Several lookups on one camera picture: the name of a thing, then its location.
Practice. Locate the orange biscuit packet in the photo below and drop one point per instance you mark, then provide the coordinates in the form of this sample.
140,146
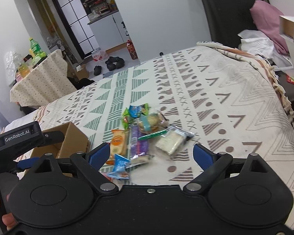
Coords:
118,144

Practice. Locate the green soda bottle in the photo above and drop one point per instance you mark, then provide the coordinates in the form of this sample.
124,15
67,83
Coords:
36,49

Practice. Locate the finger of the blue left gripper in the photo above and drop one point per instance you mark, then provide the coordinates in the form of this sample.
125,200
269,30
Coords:
26,163

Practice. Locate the purple snack packet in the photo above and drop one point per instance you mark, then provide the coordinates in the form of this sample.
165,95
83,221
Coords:
139,149

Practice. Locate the brown cardboard box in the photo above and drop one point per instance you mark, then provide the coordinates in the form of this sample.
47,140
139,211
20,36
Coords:
74,140

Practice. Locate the green snack packet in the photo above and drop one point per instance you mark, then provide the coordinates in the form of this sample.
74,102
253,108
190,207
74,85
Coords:
127,118

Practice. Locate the round cookie clear packet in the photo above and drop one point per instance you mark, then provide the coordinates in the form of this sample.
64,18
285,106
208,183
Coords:
152,122

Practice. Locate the red drink bottle on floor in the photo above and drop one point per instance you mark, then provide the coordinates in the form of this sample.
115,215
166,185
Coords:
131,50

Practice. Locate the white kitchen cabinet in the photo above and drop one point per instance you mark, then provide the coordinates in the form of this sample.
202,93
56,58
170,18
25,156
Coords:
109,30

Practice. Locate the pink pillow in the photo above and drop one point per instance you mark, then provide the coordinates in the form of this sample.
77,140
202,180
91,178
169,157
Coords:
267,19

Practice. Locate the person's left hand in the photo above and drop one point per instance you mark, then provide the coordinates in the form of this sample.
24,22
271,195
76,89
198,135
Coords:
7,218

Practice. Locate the blue small snack packet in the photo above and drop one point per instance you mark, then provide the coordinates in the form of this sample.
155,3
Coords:
119,169

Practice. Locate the black slippers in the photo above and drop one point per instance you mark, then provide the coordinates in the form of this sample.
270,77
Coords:
112,63

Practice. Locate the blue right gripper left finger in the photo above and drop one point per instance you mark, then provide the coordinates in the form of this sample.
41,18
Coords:
98,156

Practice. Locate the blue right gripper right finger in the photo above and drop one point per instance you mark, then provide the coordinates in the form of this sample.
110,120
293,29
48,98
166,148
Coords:
203,157

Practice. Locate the blue green candy packet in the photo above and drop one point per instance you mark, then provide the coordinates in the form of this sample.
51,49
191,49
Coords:
137,111

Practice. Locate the white cracker clear packet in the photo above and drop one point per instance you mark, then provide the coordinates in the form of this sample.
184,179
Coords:
173,140

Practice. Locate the round table with dotted cloth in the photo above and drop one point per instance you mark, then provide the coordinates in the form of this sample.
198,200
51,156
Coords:
44,84

